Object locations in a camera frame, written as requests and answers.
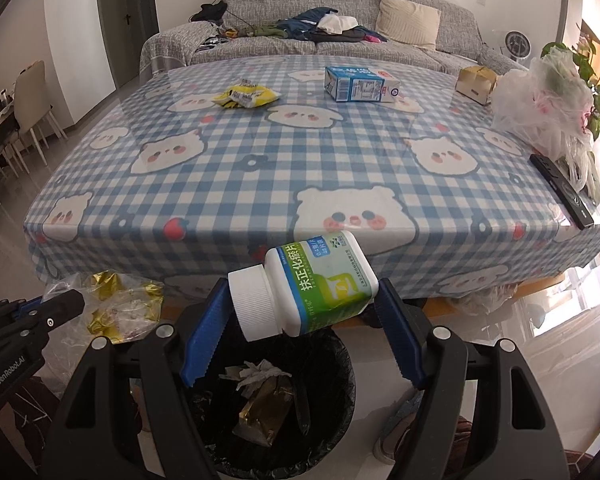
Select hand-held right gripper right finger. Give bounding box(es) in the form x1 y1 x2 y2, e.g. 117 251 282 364
375 278 571 480

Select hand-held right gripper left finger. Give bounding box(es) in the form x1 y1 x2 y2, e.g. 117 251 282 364
42 277 231 480

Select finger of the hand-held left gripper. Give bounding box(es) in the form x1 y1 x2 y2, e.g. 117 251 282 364
10 297 48 321
15 290 86 336

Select white tissue paper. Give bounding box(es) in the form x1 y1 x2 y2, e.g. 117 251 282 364
223 359 293 396

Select clear plastic wrapper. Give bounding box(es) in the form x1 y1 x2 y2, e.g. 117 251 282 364
42 270 166 386

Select white pill bottle green label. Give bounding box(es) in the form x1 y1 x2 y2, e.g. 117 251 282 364
227 230 380 338

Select trash bin with black liner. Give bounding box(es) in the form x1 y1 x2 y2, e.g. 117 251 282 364
180 327 357 478

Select brown patterned pants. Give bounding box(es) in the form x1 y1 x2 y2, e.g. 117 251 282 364
0 375 483 480

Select plastic bag under table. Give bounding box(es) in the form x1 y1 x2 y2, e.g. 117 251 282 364
457 284 517 317

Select gold foil wrapper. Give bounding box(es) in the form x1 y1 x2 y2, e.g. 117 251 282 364
231 377 296 446

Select blue grey slipper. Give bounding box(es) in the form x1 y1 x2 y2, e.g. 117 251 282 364
372 391 427 464

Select blue checked cartoon tablecloth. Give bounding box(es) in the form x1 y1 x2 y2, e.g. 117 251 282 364
22 55 600 306

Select white dining chair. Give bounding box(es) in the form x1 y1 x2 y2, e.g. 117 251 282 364
10 60 68 166

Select black remote control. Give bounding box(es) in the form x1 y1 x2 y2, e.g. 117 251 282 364
529 154 595 230

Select yellow snack packet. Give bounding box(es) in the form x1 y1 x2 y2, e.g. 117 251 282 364
212 80 281 109

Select blue and white milk carton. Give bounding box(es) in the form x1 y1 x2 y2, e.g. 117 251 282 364
324 66 402 104

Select small brown cardboard box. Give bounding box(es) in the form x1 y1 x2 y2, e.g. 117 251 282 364
455 65 497 106

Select translucent plastic bag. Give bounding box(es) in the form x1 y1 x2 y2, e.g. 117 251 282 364
490 57 600 203

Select dark grey door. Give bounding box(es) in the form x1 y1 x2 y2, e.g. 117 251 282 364
97 0 159 92

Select white round fan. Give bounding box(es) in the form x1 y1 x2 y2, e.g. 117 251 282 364
505 30 534 68

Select cream pillow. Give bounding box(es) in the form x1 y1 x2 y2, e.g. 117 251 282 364
375 0 442 51

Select pile of dark clothes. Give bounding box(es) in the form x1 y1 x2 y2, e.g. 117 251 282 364
190 2 383 45

